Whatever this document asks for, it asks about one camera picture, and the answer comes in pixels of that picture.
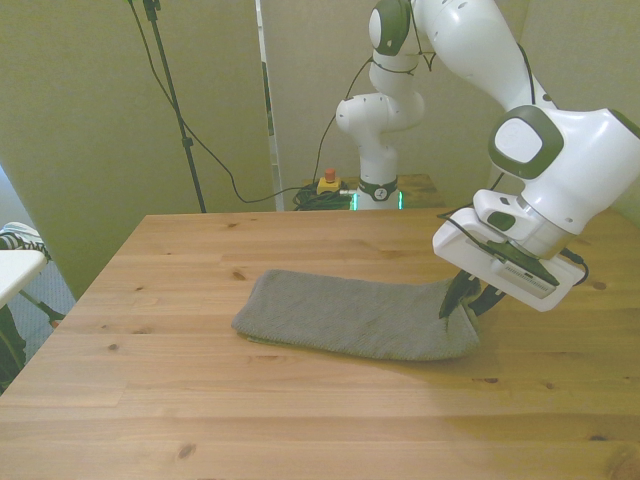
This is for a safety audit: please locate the black camera stand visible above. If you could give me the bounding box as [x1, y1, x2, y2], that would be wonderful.
[142, 0, 208, 214]

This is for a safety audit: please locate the yellow emergency stop button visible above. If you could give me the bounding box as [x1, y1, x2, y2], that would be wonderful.
[316, 168, 344, 197]

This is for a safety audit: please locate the white vertical wall post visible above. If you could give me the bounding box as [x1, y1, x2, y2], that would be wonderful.
[254, 0, 287, 212]

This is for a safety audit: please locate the dark green fabric object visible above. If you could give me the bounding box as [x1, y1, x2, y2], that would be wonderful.
[0, 303, 27, 397]

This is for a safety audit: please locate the grey folding table leg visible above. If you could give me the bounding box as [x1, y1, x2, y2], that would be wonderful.
[19, 288, 67, 330]

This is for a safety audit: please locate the coiled green cable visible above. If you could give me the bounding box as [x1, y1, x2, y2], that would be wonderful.
[291, 183, 358, 212]

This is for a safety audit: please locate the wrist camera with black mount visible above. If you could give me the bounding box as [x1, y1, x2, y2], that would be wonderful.
[479, 239, 560, 297]

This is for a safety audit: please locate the grey towel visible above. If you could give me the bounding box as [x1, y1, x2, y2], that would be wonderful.
[230, 268, 484, 363]

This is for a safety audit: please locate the white side table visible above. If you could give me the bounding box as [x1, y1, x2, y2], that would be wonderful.
[0, 248, 47, 307]

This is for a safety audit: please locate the white sneaker with black laces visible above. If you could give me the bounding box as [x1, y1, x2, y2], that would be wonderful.
[0, 222, 54, 264]

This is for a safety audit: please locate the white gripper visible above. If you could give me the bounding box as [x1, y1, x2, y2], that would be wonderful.
[432, 207, 584, 321]

